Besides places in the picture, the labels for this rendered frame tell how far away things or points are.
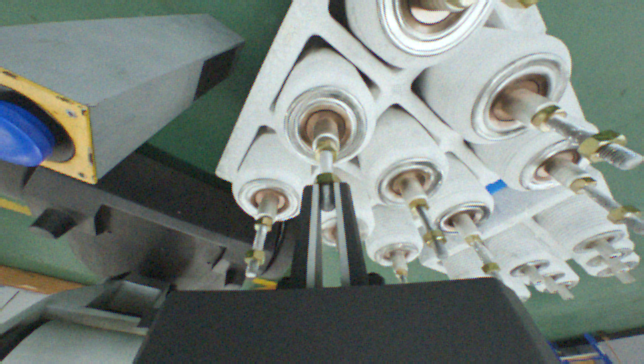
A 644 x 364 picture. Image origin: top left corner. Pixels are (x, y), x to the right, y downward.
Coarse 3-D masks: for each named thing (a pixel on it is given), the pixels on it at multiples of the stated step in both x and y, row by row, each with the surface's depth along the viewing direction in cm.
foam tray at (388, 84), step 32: (320, 0) 17; (288, 32) 18; (320, 32) 19; (544, 32) 18; (288, 64) 20; (384, 64) 25; (256, 96) 23; (384, 96) 23; (416, 96) 23; (256, 128) 25; (448, 128) 25; (224, 160) 29; (352, 160) 30; (480, 160) 29; (416, 224) 40
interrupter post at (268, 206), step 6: (264, 198) 23; (270, 198) 23; (276, 198) 24; (264, 204) 22; (270, 204) 22; (276, 204) 23; (258, 210) 22; (264, 210) 22; (270, 210) 22; (276, 210) 23; (258, 216) 21; (264, 216) 21; (270, 216) 22
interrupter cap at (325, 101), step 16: (304, 96) 15; (320, 96) 16; (336, 96) 16; (352, 96) 15; (288, 112) 16; (304, 112) 16; (320, 112) 17; (336, 112) 17; (352, 112) 16; (288, 128) 17; (304, 128) 18; (352, 128) 17; (304, 144) 18; (352, 144) 19; (336, 160) 20
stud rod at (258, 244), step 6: (258, 228) 21; (264, 228) 21; (258, 234) 20; (264, 234) 20; (258, 240) 20; (264, 240) 20; (258, 246) 19; (252, 264) 18; (258, 264) 18; (246, 270) 17; (252, 270) 17; (252, 276) 18
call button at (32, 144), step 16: (0, 112) 9; (16, 112) 9; (0, 128) 9; (16, 128) 9; (32, 128) 10; (0, 144) 9; (16, 144) 10; (32, 144) 10; (48, 144) 10; (16, 160) 10; (32, 160) 10
